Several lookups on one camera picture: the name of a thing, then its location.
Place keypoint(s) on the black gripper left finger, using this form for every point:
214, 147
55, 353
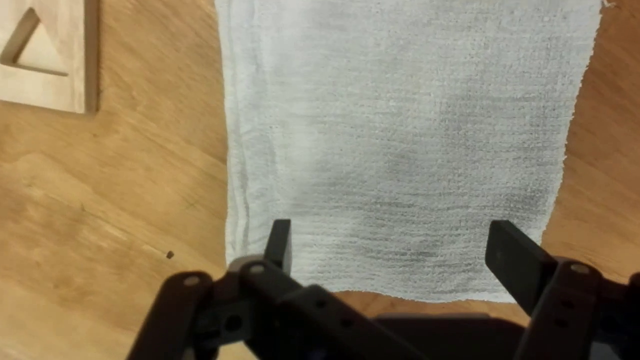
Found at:
280, 321

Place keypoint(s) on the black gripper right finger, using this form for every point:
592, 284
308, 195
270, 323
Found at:
572, 312

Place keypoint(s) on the white cloth towel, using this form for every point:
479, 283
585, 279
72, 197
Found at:
401, 147

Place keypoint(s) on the wooden board triangle cutouts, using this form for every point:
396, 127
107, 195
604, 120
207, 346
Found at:
60, 87

